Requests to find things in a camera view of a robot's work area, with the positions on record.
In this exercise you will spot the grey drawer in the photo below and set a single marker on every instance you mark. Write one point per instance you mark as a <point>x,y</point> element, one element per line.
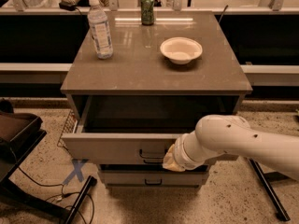
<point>150,176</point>
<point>112,129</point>

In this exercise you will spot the grey top drawer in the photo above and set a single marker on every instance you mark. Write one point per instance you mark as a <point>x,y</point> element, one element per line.
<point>112,129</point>

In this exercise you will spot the wire mesh basket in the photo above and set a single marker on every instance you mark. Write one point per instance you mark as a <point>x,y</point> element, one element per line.
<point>68,127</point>

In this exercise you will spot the black stand leg left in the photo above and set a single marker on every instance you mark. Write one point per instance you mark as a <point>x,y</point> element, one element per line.
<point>90,182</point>

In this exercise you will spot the black power adapter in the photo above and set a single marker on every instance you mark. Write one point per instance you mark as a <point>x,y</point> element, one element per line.
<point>67,6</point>

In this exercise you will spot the black stand leg right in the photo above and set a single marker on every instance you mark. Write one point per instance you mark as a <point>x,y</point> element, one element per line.
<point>266,179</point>

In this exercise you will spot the white paper bowl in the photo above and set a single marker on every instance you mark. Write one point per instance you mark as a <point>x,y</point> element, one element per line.
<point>181,50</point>

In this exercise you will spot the black stand leg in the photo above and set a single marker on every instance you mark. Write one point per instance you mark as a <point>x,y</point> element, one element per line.
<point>90,182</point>
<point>266,179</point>

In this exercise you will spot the black chair with cushion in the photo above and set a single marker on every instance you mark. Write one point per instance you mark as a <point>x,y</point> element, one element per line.
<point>19,135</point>

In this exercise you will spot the grey lower drawer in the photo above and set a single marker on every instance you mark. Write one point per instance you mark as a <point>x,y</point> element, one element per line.
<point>150,176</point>

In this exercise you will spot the grey drawer cabinet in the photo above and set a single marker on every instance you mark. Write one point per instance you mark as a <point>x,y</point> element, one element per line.
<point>137,66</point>

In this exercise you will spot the covered gripper body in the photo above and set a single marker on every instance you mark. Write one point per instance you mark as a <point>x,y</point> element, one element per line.
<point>179,153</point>

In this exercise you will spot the clear plastic water bottle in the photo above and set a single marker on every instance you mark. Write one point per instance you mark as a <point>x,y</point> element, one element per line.
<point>100,31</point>

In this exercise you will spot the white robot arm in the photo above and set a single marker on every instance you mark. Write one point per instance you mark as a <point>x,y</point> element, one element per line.
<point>216,135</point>

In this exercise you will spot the black top drawer handle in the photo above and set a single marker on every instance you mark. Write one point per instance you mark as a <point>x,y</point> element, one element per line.
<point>152,157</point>

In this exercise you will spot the green soda can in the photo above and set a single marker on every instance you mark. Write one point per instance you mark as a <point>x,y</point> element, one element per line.
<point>147,15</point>

